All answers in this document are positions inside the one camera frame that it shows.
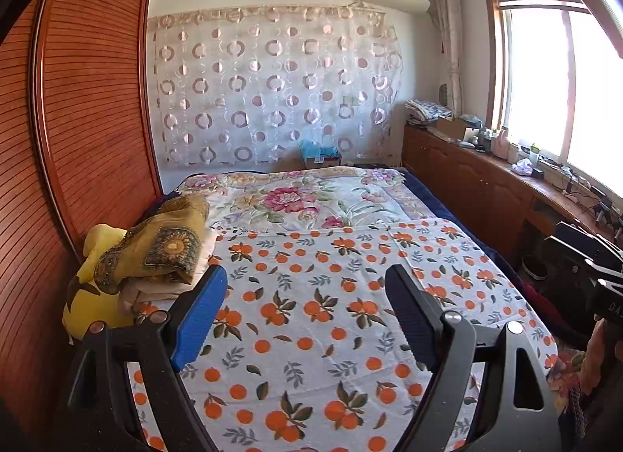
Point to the gold patterned garment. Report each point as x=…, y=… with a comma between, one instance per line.
x=165, y=247

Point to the black chair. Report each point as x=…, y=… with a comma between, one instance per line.
x=569, y=257

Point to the stack of folded cloths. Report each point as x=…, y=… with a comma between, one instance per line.
x=426, y=110

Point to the cardboard box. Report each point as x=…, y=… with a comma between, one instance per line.
x=450, y=126

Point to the wooden louvred wardrobe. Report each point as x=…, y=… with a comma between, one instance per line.
x=92, y=91

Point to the white plastic bottle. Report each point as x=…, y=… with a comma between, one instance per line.
x=500, y=142

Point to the dark shoe white sole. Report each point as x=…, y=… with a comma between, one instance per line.
x=533, y=269

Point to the sheer circle-patterned curtain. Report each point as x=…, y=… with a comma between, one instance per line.
x=272, y=91

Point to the orange fruit print cloth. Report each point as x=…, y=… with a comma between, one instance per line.
x=311, y=315

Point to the crumpled white bag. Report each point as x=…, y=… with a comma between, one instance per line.
x=523, y=167

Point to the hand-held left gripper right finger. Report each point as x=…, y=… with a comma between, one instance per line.
x=411, y=308

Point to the person's right hand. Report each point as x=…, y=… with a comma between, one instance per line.
x=603, y=349

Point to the long wooden cabinet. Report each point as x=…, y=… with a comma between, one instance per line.
x=467, y=174

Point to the wooden framed window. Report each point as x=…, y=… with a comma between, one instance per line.
x=535, y=82

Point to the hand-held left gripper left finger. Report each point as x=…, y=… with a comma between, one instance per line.
x=202, y=318

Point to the white tied window curtain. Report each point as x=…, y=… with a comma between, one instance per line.
x=450, y=33

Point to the yellow plush toy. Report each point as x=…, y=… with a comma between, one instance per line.
x=90, y=306

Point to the blue tissue box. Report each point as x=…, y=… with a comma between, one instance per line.
x=319, y=152

